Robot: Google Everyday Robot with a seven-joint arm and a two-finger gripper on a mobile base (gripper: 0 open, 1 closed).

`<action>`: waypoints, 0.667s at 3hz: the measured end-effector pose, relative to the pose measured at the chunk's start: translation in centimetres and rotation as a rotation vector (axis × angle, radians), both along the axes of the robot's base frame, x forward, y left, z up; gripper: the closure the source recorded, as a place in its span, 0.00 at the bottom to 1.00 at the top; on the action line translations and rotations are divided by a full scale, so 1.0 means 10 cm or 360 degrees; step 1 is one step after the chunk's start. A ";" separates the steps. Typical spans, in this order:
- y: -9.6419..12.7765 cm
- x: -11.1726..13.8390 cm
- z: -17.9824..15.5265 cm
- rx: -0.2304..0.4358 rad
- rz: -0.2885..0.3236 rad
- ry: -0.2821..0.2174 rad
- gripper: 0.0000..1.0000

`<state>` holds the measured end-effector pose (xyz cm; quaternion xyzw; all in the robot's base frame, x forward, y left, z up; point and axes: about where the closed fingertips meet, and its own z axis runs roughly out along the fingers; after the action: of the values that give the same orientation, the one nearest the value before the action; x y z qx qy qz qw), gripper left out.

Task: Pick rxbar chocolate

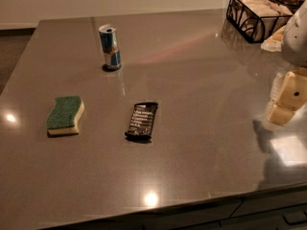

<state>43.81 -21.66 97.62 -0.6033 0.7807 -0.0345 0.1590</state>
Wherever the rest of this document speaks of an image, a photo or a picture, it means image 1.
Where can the green yellow sponge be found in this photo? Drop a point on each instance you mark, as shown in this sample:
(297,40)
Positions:
(64,117)

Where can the dark cabinet drawer handle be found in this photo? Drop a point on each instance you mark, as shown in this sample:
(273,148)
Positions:
(295,218)

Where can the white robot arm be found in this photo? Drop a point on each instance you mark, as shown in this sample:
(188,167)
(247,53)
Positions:
(294,45)

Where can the black rxbar chocolate bar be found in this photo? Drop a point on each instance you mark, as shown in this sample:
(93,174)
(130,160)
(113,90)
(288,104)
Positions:
(142,122)

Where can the white napkins stack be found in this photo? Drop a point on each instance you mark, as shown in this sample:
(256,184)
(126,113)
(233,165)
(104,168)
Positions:
(264,11)

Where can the blue silver energy drink can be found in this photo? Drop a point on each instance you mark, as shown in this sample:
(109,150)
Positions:
(110,47)

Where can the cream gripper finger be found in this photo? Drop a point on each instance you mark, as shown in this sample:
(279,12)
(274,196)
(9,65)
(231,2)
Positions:
(288,95)

